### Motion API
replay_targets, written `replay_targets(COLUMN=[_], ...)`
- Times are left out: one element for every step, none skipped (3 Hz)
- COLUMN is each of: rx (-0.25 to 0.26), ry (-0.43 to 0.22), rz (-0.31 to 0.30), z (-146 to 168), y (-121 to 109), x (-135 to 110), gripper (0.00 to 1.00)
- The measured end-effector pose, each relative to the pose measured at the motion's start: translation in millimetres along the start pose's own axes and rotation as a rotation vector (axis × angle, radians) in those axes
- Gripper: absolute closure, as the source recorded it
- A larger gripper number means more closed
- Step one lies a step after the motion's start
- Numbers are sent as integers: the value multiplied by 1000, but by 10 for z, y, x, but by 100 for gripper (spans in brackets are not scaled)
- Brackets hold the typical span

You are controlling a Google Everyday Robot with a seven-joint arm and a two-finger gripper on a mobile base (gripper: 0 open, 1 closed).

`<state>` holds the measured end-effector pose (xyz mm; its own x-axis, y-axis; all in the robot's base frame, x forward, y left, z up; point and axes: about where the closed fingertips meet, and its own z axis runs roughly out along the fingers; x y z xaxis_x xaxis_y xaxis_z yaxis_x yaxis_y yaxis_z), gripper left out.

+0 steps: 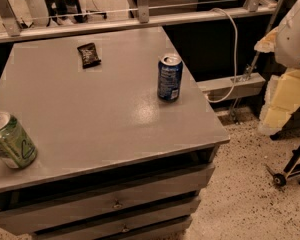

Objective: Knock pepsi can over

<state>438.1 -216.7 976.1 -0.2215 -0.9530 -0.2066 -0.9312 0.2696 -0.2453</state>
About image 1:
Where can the blue pepsi can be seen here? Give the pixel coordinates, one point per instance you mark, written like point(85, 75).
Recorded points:
point(170, 69)

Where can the grey drawer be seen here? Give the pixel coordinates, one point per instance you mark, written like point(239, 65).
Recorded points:
point(88, 204)
point(155, 231)
point(130, 220)

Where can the top grey drawer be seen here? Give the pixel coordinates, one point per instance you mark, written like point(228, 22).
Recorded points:
point(88, 204)

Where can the grey drawer cabinet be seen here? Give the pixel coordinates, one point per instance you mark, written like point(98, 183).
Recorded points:
point(100, 127)

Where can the black snack packet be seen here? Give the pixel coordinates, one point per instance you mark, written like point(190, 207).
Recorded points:
point(89, 55)

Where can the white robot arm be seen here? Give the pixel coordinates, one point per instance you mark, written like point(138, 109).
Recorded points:
point(295, 34)

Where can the middle grey drawer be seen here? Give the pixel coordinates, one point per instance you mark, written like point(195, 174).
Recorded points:
point(130, 220)

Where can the black wheeled cart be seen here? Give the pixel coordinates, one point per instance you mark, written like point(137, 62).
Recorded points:
point(292, 169)

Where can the green soda can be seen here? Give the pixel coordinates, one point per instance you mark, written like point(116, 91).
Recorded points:
point(17, 150)

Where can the grey metal railing frame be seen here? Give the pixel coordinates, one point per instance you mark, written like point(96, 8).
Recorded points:
point(251, 8)

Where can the yellow foam padding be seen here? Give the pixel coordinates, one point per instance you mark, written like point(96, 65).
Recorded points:
point(282, 97)

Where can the bottom grey drawer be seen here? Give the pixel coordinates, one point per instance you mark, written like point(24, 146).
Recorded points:
point(155, 231)

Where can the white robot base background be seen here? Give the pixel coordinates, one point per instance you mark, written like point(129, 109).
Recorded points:
point(39, 13)

